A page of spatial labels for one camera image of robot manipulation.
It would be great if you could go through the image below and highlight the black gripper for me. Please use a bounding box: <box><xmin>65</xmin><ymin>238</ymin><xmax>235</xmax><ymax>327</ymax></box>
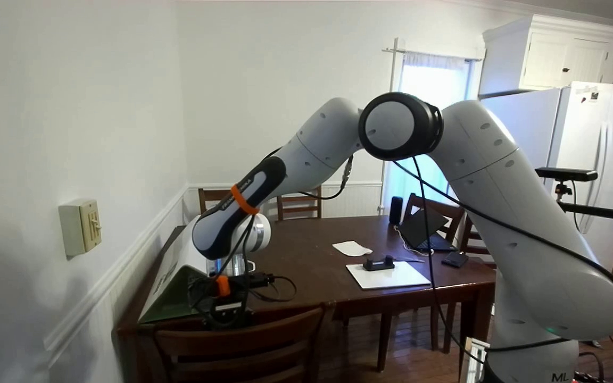
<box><xmin>188</xmin><ymin>273</ymin><xmax>273</xmax><ymax>327</ymax></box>

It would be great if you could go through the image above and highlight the wooden chair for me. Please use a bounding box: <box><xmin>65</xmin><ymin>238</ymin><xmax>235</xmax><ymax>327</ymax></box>
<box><xmin>153</xmin><ymin>305</ymin><xmax>331</xmax><ymax>383</ymax></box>
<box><xmin>198</xmin><ymin>185</ymin><xmax>257</xmax><ymax>216</ymax></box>
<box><xmin>276</xmin><ymin>193</ymin><xmax>321</xmax><ymax>221</ymax></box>
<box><xmin>458</xmin><ymin>216</ymin><xmax>493</xmax><ymax>263</ymax></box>
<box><xmin>400</xmin><ymin>193</ymin><xmax>464</xmax><ymax>253</ymax></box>

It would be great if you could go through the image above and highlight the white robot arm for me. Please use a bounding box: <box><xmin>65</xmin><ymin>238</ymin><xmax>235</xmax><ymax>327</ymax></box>
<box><xmin>191</xmin><ymin>91</ymin><xmax>613</xmax><ymax>383</ymax></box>

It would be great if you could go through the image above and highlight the right near wooden chair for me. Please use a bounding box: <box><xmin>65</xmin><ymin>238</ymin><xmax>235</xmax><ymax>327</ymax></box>
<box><xmin>458</xmin><ymin>216</ymin><xmax>493</xmax><ymax>263</ymax></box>

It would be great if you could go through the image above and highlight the green folder under papers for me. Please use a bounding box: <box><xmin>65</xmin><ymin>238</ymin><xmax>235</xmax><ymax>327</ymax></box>
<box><xmin>138</xmin><ymin>267</ymin><xmax>206</xmax><ymax>324</ymax></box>

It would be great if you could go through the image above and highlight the large white paper stack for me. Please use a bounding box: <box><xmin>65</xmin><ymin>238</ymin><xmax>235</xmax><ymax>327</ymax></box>
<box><xmin>150</xmin><ymin>225</ymin><xmax>209</xmax><ymax>292</ymax></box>

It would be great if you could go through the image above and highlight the dark wooden dining table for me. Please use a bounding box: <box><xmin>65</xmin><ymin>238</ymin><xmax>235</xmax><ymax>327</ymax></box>
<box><xmin>115</xmin><ymin>218</ymin><xmax>493</xmax><ymax>383</ymax></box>

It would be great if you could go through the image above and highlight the small white paper note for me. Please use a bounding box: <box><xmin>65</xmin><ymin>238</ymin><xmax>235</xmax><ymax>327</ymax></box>
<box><xmin>333</xmin><ymin>240</ymin><xmax>373</xmax><ymax>257</ymax></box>

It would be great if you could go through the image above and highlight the white paper sheet with stapler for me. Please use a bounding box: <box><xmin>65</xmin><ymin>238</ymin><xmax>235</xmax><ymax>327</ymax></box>
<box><xmin>348</xmin><ymin>262</ymin><xmax>430</xmax><ymax>290</ymax></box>

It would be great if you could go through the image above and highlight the black cylindrical speaker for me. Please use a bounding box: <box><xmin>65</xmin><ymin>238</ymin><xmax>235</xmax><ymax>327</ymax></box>
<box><xmin>390</xmin><ymin>196</ymin><xmax>405</xmax><ymax>227</ymax></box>

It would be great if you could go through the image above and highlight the black laptop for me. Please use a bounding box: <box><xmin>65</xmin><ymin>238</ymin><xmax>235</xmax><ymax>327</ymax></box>
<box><xmin>400</xmin><ymin>210</ymin><xmax>452</xmax><ymax>253</ymax></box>

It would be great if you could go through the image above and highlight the glass patio door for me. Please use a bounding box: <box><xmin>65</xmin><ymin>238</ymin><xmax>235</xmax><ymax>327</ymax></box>
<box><xmin>381</xmin><ymin>39</ymin><xmax>482</xmax><ymax>210</ymax></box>

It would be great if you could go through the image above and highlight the white upper cabinet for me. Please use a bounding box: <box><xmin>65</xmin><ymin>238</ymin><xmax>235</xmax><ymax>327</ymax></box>
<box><xmin>480</xmin><ymin>16</ymin><xmax>613</xmax><ymax>95</ymax></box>

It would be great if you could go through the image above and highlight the white refrigerator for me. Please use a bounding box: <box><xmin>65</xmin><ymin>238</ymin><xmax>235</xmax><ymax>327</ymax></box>
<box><xmin>476</xmin><ymin>78</ymin><xmax>613</xmax><ymax>273</ymax></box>

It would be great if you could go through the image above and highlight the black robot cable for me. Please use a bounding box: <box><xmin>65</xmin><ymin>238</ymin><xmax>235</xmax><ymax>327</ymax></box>
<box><xmin>206</xmin><ymin>144</ymin><xmax>613</xmax><ymax>383</ymax></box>

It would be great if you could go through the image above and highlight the black camera on stand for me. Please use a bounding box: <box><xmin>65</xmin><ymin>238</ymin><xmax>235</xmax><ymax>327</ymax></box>
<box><xmin>535</xmin><ymin>166</ymin><xmax>613</xmax><ymax>219</ymax></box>

